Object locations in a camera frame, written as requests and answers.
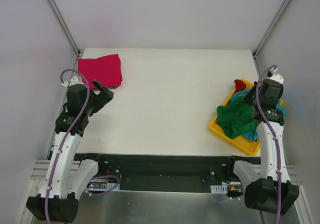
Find left aluminium frame post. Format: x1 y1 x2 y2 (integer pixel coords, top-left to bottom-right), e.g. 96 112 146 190
46 0 81 57

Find green t shirt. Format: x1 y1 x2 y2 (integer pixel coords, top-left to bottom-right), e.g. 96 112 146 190
216 98 255 139

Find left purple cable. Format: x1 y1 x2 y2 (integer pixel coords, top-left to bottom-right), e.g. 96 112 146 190
44 69 91 223

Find right aluminium frame post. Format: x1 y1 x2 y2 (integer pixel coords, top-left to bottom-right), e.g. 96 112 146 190
252 0 303 58

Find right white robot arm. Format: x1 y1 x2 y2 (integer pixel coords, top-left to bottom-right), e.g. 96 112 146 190
225 79 300 218

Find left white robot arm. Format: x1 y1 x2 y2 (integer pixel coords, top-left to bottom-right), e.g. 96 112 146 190
26 77 114 223

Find folded magenta t shirt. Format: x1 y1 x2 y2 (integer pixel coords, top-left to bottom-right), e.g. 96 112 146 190
78 54 123 89

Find aluminium frame post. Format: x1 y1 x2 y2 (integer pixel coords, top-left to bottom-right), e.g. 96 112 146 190
46 0 81 57
252 0 303 58

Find red t shirt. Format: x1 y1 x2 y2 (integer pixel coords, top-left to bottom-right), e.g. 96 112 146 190
234 79 247 93

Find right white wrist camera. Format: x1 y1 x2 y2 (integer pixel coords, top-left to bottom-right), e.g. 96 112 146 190
266 68 284 84

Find teal t shirt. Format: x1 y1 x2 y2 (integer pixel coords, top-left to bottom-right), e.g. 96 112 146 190
229 88 287 141

